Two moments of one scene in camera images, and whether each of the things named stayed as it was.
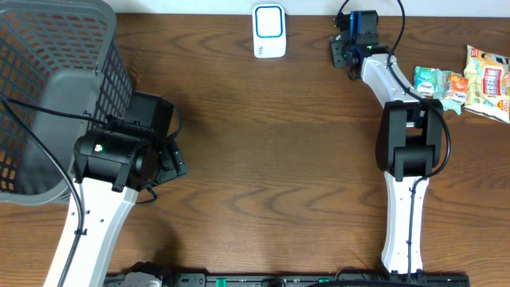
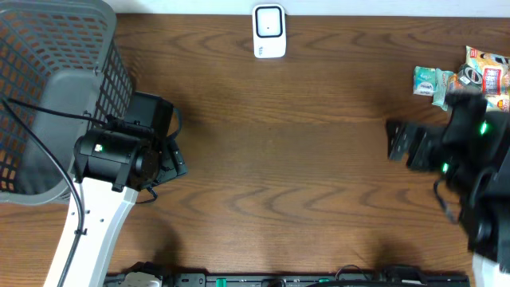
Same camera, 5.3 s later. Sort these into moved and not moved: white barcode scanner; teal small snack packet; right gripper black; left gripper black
Moved: right gripper black
Not moved: left gripper black; white barcode scanner; teal small snack packet
